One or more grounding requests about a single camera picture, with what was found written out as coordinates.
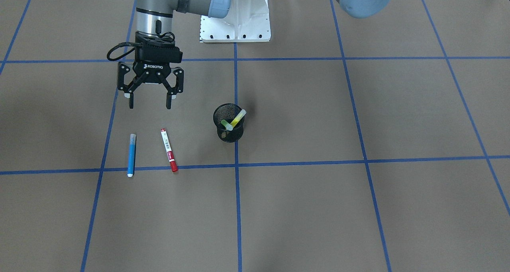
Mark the yellow highlighter pen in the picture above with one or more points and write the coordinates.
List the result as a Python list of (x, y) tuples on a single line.
[(238, 118)]

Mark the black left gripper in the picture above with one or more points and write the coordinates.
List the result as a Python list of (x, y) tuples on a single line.
[(150, 67)]

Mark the black mesh pen cup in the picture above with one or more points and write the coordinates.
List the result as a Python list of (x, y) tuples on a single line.
[(228, 112)]

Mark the green highlighter pen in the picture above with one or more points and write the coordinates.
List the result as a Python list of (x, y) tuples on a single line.
[(227, 126)]

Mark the red white marker pen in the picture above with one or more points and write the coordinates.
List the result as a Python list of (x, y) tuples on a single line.
[(169, 151)]

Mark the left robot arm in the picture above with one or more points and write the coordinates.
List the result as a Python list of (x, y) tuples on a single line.
[(156, 17)]

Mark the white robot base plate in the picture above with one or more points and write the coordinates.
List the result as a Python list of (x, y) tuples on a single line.
[(246, 21)]

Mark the blue marker pen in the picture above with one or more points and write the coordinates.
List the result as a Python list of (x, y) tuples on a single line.
[(131, 159)]

